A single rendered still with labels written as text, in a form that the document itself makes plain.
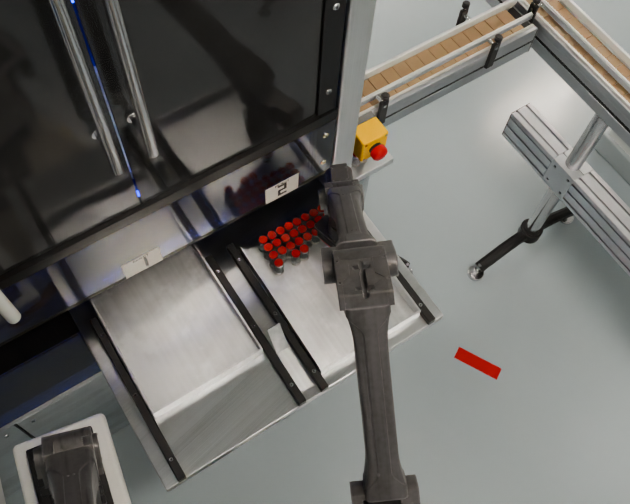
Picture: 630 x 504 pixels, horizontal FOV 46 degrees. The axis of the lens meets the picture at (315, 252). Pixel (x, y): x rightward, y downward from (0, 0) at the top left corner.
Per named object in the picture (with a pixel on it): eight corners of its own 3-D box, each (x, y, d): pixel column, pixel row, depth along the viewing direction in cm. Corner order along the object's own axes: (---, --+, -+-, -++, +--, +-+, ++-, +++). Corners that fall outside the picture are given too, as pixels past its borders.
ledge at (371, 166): (319, 145, 186) (320, 141, 184) (361, 123, 190) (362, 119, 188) (350, 185, 181) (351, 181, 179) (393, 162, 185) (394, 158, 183)
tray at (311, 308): (241, 254, 169) (240, 247, 166) (335, 203, 176) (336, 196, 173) (320, 375, 157) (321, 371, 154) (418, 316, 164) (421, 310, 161)
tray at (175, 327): (84, 290, 164) (80, 284, 161) (187, 235, 171) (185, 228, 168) (155, 418, 152) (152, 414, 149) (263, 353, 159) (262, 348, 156)
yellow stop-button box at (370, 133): (343, 141, 175) (345, 123, 169) (368, 128, 177) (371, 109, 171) (361, 164, 172) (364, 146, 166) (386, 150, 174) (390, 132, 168)
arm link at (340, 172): (319, 201, 141) (364, 196, 141) (313, 151, 146) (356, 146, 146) (322, 229, 152) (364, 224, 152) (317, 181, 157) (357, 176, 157)
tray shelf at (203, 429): (65, 304, 164) (63, 301, 163) (326, 166, 183) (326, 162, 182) (167, 492, 147) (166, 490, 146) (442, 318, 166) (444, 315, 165)
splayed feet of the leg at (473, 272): (461, 269, 268) (470, 252, 256) (563, 206, 282) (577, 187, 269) (475, 286, 265) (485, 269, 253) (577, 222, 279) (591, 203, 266)
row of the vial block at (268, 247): (262, 254, 169) (261, 245, 165) (327, 219, 174) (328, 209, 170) (267, 261, 169) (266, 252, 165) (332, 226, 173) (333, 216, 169)
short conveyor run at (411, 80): (327, 164, 186) (331, 127, 172) (294, 121, 191) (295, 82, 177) (532, 55, 205) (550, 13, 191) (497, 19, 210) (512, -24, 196)
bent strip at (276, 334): (267, 338, 161) (266, 329, 155) (279, 332, 161) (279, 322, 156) (301, 392, 156) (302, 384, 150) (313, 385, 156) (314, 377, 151)
